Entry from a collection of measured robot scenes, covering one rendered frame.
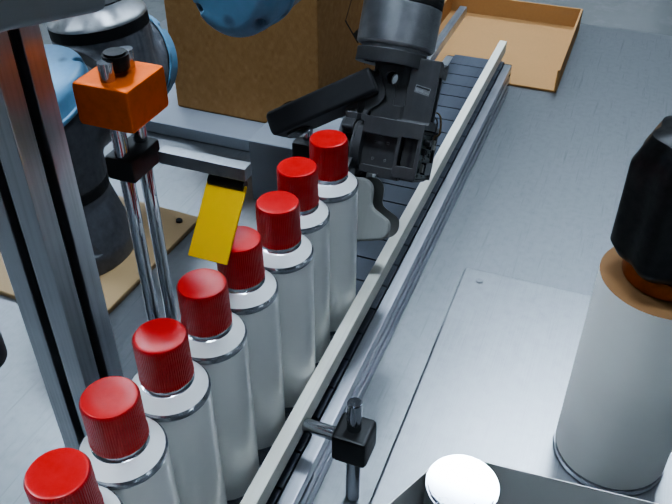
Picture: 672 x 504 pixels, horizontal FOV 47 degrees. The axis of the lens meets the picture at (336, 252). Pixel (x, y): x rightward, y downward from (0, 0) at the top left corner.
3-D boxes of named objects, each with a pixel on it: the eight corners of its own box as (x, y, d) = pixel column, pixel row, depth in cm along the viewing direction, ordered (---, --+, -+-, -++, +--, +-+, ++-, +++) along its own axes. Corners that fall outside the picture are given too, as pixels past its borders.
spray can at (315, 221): (304, 378, 71) (297, 191, 59) (265, 352, 74) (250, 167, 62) (341, 349, 74) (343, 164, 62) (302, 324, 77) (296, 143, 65)
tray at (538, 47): (555, 93, 129) (560, 70, 127) (406, 69, 137) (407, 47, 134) (579, 28, 151) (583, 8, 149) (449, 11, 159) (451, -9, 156)
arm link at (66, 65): (-25, 192, 86) (-63, 79, 78) (52, 136, 96) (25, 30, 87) (66, 215, 82) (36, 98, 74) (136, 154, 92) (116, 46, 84)
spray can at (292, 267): (317, 411, 68) (312, 220, 56) (257, 413, 68) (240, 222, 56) (316, 368, 72) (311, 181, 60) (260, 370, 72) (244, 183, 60)
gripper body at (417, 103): (411, 189, 71) (438, 55, 69) (324, 171, 73) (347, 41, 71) (428, 187, 78) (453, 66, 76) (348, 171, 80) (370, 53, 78)
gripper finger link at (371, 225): (376, 280, 73) (395, 184, 72) (318, 266, 75) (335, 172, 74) (385, 276, 76) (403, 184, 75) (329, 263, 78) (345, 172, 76)
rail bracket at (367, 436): (363, 514, 66) (367, 421, 58) (330, 503, 67) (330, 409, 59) (376, 484, 68) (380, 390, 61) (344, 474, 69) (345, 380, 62)
